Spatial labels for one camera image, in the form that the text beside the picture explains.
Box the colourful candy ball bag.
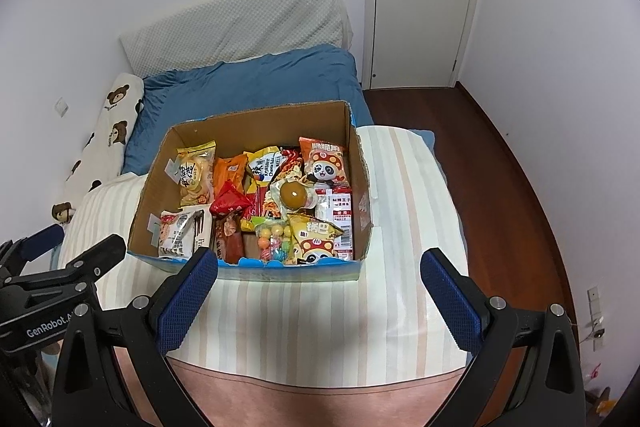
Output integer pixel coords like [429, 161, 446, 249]
[250, 216, 293, 265]

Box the blue bed sheet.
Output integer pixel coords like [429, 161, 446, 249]
[122, 44, 362, 178]

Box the yellow panda snack packet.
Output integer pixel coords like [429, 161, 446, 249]
[286, 214, 345, 267]

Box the brown egg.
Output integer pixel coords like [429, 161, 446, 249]
[277, 179, 321, 210]

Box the red noodle packet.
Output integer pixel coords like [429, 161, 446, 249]
[262, 147, 306, 220]

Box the yellow noodle packet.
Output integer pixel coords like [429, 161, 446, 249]
[243, 146, 286, 188]

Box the white red label packet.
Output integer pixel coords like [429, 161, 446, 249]
[315, 187, 355, 260]

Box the brown cardboard box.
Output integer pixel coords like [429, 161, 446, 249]
[126, 99, 373, 283]

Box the brown sausage packet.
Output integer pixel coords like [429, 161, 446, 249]
[212, 212, 246, 264]

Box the pink cloth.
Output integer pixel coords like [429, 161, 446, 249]
[115, 342, 481, 427]

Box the striped blanket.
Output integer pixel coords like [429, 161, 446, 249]
[59, 124, 471, 383]

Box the red panda snack packet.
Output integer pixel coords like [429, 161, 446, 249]
[298, 137, 351, 190]

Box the yellow chip bag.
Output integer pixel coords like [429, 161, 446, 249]
[176, 141, 217, 210]

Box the red triangular packet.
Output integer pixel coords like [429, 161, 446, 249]
[209, 181, 253, 220]

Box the blue ribbed cloth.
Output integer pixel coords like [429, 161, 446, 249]
[412, 128, 437, 155]

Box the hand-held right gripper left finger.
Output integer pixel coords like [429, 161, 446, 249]
[52, 247, 219, 427]

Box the orange snack packet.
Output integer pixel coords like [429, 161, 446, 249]
[212, 155, 249, 200]

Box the orange object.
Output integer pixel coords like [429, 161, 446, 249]
[590, 387, 621, 418]

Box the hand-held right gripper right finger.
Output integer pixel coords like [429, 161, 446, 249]
[420, 248, 586, 427]

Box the white textured cushion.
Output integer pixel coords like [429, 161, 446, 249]
[119, 0, 355, 78]

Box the white bread packet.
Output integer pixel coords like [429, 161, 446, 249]
[157, 207, 201, 258]

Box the red stick snack packet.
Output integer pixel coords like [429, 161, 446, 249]
[242, 184, 266, 230]

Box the black white snack packet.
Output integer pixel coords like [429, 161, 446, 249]
[192, 204, 215, 253]

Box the bear print pillow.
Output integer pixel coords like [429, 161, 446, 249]
[51, 72, 146, 225]

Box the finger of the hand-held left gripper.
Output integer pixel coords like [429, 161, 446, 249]
[55, 234, 127, 293]
[0, 223, 67, 280]

